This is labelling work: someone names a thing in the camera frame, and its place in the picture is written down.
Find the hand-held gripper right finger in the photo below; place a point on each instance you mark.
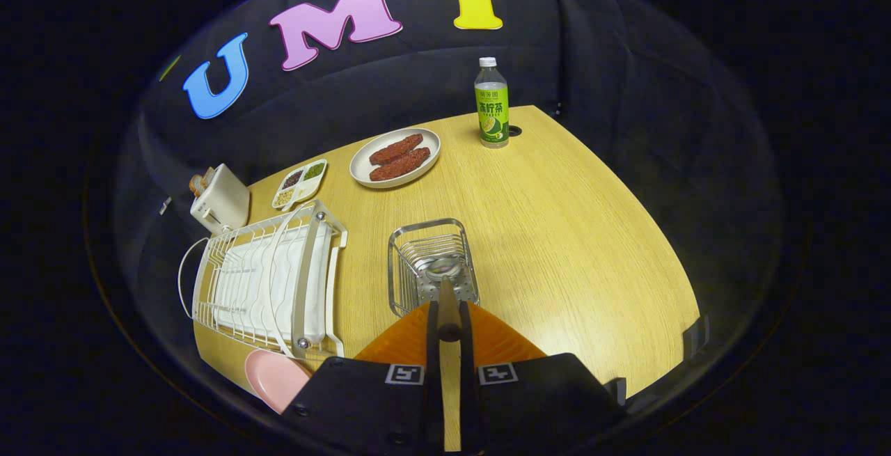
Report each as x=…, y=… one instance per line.
x=468, y=372

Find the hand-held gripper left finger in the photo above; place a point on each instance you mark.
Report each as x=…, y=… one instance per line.
x=433, y=372

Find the pink plate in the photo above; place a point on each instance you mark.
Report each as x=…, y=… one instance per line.
x=275, y=376

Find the white oval plate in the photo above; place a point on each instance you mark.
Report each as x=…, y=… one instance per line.
x=362, y=163

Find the white divided snack dish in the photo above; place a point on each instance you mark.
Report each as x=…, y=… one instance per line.
x=299, y=184

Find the red meat piece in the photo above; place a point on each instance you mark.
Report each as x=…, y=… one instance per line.
x=395, y=150
x=400, y=165

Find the black office chair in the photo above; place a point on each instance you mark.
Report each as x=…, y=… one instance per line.
x=697, y=337

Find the green label drink bottle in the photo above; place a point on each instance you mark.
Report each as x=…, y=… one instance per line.
x=492, y=108

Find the white toaster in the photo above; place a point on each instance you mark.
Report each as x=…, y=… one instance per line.
x=223, y=198

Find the brown toast slice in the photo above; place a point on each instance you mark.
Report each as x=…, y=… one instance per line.
x=207, y=176
x=195, y=185

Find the white clip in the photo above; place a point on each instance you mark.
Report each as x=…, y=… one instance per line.
x=165, y=205

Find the black backdrop cloth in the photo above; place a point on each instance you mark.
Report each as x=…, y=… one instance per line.
x=592, y=59

